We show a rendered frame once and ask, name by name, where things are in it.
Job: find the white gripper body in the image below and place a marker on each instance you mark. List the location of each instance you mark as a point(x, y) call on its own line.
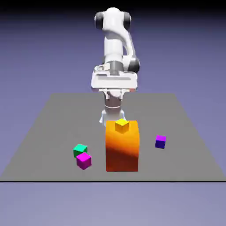
point(114, 83)

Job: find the small yellow cube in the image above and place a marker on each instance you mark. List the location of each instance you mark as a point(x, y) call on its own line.
point(121, 126)

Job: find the small magenta cube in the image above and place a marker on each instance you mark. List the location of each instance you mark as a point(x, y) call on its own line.
point(83, 161)

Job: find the large orange box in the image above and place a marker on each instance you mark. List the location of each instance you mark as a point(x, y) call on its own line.
point(121, 151)

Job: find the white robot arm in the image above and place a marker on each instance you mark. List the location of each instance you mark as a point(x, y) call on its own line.
point(113, 49)

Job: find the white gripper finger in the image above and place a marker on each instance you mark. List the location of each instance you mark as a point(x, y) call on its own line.
point(120, 95)
point(107, 95)

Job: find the small purple cube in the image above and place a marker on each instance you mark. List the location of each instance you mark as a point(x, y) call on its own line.
point(160, 142)

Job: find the small green cube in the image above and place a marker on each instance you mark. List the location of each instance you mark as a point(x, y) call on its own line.
point(80, 148)

